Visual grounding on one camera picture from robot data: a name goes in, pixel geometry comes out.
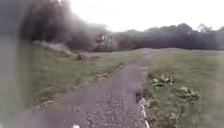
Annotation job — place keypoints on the grey gravel path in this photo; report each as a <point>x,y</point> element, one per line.
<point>110,100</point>

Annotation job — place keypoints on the grass slope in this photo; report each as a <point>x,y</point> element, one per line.
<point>66,68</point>

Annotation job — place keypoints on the wood of dark trees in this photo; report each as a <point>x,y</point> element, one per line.
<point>166,38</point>

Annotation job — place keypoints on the robot's own part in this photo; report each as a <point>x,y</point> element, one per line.
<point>76,126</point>
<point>145,118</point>

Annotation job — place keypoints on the broad-leaved weed clump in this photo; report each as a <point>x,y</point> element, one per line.
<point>173,88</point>

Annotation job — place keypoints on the grass field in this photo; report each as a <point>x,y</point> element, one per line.
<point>193,73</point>

